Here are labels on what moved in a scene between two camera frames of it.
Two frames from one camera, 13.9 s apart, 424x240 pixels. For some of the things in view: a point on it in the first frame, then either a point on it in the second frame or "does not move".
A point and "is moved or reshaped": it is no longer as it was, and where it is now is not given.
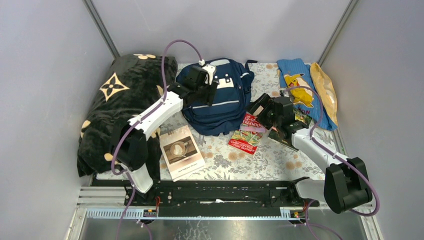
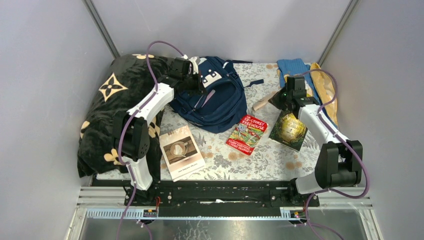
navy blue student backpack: (226, 116) is moved or reshaped
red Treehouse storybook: (246, 141) does not move
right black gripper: (266, 102) → (274, 99)
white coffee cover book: (183, 155) does not move
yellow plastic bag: (325, 86) does not move
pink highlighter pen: (253, 128) is moved or reshaped
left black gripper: (209, 91) → (197, 84)
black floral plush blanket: (130, 82) does not move
